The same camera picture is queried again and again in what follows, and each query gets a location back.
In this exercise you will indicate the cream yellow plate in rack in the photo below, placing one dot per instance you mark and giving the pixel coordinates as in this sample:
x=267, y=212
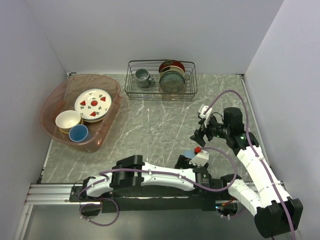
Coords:
x=172, y=69

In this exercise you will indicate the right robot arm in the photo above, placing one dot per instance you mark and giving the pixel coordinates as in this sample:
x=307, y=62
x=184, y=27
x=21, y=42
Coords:
x=275, y=211

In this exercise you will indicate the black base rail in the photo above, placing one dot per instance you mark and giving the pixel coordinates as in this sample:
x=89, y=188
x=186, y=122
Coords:
x=156, y=198

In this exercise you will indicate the grey-green ceramic mug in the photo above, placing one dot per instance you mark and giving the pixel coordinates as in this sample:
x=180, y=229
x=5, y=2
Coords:
x=143, y=79

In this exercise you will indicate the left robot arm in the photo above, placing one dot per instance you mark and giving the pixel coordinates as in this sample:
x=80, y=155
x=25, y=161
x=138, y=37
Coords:
x=133, y=174

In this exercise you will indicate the blue plastic cup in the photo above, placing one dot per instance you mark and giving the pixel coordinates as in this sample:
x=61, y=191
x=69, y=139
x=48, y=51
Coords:
x=79, y=133

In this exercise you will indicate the red floral plate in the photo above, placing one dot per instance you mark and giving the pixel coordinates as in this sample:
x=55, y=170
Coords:
x=171, y=63

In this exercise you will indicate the plain cream bowl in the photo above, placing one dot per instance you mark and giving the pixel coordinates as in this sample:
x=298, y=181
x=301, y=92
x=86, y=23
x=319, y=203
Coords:
x=68, y=119

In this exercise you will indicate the aluminium frame rail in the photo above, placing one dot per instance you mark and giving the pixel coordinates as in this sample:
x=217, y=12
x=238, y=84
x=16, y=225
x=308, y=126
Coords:
x=48, y=215

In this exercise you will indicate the pink transparent plastic bin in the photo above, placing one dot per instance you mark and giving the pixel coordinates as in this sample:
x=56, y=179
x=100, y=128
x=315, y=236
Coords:
x=63, y=98

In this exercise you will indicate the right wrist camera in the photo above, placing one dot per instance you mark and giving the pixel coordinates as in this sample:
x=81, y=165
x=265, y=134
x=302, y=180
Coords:
x=204, y=114

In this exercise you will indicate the clear glass plate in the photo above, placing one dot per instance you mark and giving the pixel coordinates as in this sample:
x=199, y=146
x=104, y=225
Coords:
x=170, y=89

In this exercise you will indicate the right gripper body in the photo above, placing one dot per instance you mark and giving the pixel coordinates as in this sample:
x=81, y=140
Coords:
x=215, y=128

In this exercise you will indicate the black wire dish rack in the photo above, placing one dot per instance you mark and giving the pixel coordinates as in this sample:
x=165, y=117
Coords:
x=152, y=92

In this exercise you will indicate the cream white bear plate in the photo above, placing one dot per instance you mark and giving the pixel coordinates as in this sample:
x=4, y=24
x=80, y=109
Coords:
x=93, y=120

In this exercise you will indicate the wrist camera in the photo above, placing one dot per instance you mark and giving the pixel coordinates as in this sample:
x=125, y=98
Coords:
x=204, y=114
x=198, y=157

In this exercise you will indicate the light blue cup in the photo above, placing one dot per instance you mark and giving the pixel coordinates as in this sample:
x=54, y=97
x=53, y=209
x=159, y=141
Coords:
x=188, y=153

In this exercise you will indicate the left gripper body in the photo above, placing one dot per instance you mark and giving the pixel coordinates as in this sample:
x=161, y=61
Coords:
x=184, y=162

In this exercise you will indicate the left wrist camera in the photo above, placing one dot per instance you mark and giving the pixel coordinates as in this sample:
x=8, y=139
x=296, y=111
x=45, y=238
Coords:
x=198, y=157

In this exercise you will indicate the blue bottom plate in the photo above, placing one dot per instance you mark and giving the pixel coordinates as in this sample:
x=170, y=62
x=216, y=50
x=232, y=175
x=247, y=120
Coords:
x=93, y=104

